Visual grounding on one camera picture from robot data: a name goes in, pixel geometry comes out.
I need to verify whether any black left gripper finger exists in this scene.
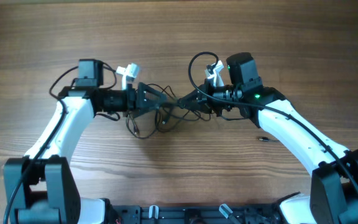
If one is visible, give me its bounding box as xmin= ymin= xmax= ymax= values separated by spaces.
xmin=132 ymin=101 xmax=165 ymax=118
xmin=137 ymin=82 xmax=167 ymax=101

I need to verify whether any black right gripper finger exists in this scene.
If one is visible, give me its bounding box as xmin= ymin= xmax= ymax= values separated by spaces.
xmin=179 ymin=90 xmax=207 ymax=103
xmin=177 ymin=100 xmax=212 ymax=114

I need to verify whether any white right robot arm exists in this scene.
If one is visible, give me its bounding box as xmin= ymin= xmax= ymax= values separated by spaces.
xmin=178 ymin=78 xmax=358 ymax=223

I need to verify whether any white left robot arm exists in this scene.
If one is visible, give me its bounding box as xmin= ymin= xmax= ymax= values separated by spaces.
xmin=3 ymin=83 xmax=167 ymax=223

